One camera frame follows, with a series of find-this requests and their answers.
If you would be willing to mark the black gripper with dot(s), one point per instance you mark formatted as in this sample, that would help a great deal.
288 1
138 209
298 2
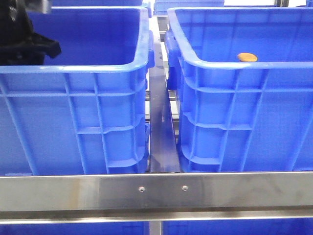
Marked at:
20 46

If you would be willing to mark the yellow push button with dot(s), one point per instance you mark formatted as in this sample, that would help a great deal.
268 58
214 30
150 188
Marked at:
247 57

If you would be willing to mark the large blue crate left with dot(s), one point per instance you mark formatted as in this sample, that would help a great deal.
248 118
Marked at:
82 112

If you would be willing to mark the large blue crate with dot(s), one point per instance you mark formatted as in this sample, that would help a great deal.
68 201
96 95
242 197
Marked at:
82 112
243 116

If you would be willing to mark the blue crate rear left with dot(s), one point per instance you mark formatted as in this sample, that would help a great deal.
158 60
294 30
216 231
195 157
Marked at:
143 3

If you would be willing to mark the blue crate rear right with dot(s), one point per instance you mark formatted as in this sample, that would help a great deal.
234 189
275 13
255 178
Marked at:
161 6

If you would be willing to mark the blue crate lower left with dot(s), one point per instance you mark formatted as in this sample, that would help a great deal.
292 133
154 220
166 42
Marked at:
113 228

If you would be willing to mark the large blue crate right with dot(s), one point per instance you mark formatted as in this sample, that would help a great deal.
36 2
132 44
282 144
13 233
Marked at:
243 116

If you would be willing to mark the blue crate lower right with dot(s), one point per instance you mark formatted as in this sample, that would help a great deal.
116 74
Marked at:
292 226

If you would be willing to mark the stainless steel front rail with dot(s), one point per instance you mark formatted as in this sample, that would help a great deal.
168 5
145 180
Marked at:
115 198

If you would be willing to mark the steel center divider rail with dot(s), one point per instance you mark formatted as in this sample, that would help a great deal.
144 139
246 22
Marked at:
163 150

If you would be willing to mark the right rail screw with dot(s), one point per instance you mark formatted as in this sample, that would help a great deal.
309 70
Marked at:
184 188

